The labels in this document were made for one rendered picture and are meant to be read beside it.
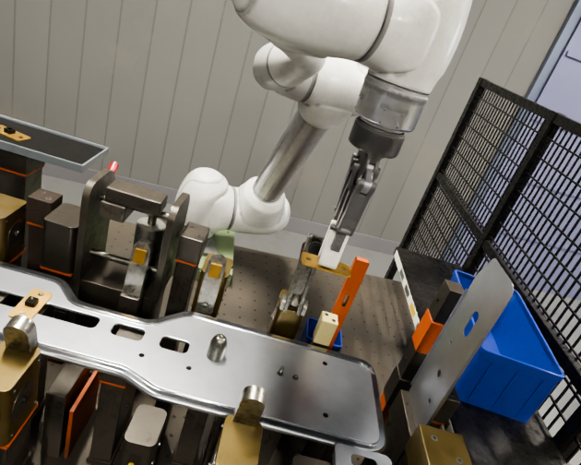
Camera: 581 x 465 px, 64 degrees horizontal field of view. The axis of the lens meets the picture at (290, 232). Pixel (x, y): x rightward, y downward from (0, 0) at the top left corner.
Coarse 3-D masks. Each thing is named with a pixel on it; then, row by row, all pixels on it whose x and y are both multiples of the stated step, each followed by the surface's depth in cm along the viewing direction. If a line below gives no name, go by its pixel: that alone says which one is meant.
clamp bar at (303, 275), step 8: (312, 240) 92; (320, 240) 92; (304, 248) 91; (312, 248) 88; (320, 248) 88; (296, 272) 93; (304, 272) 94; (312, 272) 93; (296, 280) 93; (304, 280) 94; (296, 288) 95; (304, 288) 95; (288, 296) 95; (304, 296) 94; (288, 304) 95
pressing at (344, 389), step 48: (0, 288) 84; (48, 288) 88; (0, 336) 75; (48, 336) 78; (96, 336) 81; (144, 336) 84; (192, 336) 88; (240, 336) 92; (144, 384) 76; (192, 384) 78; (240, 384) 81; (288, 384) 85; (336, 384) 88; (288, 432) 76; (336, 432) 78; (384, 432) 82
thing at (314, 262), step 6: (312, 258) 76; (318, 258) 76; (306, 264) 74; (312, 264) 74; (342, 264) 77; (324, 270) 74; (330, 270) 74; (336, 270) 75; (342, 270) 75; (348, 270) 76; (348, 276) 74
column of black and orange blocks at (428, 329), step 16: (448, 288) 93; (432, 304) 99; (448, 304) 94; (432, 320) 96; (416, 336) 101; (432, 336) 97; (416, 352) 100; (400, 368) 105; (416, 368) 102; (400, 384) 104; (384, 400) 109; (384, 416) 109
